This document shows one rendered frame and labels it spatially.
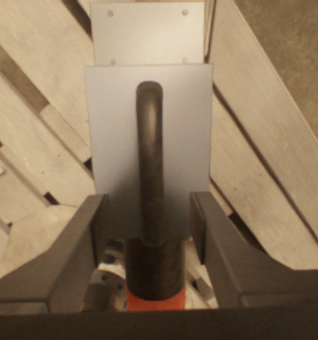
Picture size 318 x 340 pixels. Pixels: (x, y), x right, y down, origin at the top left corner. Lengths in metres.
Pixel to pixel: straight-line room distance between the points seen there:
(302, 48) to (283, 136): 0.29
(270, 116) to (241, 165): 0.12
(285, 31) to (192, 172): 0.56
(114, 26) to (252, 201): 0.47
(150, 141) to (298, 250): 0.58
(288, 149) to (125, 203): 0.40
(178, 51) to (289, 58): 0.48
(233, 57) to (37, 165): 0.47
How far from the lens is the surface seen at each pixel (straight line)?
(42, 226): 0.62
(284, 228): 0.68
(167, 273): 0.38
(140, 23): 0.34
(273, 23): 0.76
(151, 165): 0.22
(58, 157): 0.58
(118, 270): 0.60
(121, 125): 0.27
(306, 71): 0.79
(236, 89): 0.53
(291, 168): 0.60
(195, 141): 0.28
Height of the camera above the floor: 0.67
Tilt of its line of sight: 75 degrees down
